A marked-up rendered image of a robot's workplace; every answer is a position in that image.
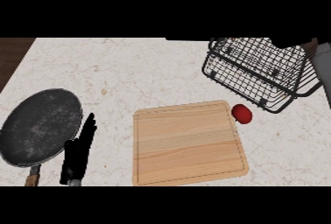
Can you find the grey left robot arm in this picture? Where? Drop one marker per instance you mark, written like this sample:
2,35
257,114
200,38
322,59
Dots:
75,183

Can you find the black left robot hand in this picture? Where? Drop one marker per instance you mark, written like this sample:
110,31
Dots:
78,157

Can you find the dark grey frying pan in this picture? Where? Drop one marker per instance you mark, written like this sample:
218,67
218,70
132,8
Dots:
41,125

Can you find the red tomato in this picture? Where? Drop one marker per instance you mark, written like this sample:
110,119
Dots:
243,114

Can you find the grey appliance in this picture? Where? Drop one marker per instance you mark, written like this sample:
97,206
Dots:
323,70

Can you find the pale wooden cutting board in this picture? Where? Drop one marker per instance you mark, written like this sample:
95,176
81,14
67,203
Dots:
189,143

